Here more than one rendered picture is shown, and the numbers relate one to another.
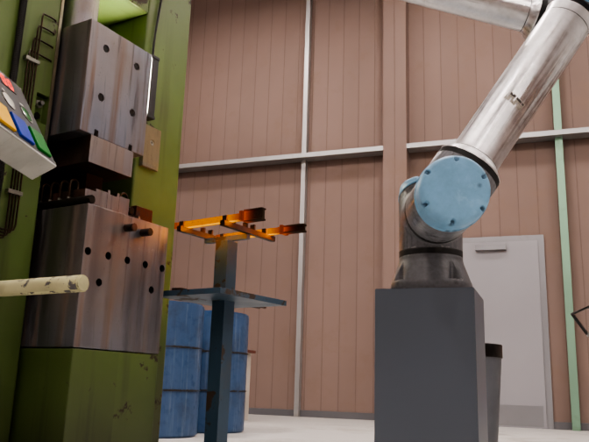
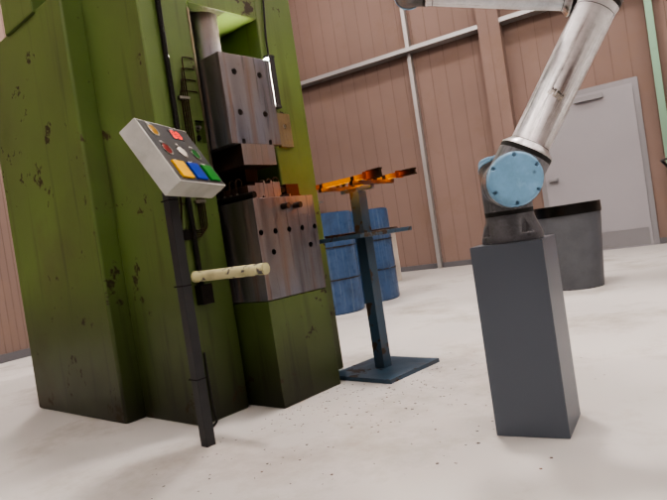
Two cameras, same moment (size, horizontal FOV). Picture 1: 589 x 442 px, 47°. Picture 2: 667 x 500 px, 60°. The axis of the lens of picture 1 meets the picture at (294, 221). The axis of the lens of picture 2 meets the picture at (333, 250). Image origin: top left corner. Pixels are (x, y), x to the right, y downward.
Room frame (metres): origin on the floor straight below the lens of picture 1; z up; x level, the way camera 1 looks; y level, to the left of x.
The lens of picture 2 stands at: (-0.32, -0.09, 0.69)
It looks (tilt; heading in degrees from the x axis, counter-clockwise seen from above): 1 degrees down; 10
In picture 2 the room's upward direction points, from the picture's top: 9 degrees counter-clockwise
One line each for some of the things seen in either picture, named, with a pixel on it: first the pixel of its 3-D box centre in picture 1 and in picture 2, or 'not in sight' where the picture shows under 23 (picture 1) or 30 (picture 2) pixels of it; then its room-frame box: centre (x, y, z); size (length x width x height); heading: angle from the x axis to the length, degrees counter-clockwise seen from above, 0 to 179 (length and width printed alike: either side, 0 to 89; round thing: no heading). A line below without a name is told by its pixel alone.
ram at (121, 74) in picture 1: (85, 104); (228, 112); (2.36, 0.79, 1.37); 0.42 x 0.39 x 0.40; 59
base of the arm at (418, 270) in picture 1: (430, 273); (510, 225); (1.61, -0.33, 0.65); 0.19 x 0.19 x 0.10
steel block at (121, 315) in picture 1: (66, 285); (250, 251); (2.38, 0.79, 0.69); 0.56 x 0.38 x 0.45; 59
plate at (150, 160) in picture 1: (150, 147); (284, 130); (2.55, 0.58, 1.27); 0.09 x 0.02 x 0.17; 149
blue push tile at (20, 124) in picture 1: (20, 129); (197, 172); (1.68, 0.72, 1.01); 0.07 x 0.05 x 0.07; 174
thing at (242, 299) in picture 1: (223, 298); (363, 234); (2.57, 0.26, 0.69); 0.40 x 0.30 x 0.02; 146
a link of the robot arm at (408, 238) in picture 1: (430, 216); (504, 183); (1.60, -0.33, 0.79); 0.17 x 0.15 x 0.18; 0
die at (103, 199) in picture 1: (64, 208); (235, 196); (2.32, 0.81, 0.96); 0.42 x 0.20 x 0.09; 59
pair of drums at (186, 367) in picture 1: (185, 368); (345, 259); (5.42, 0.81, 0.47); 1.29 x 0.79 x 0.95; 167
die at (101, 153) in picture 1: (69, 165); (229, 163); (2.32, 0.81, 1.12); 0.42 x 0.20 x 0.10; 59
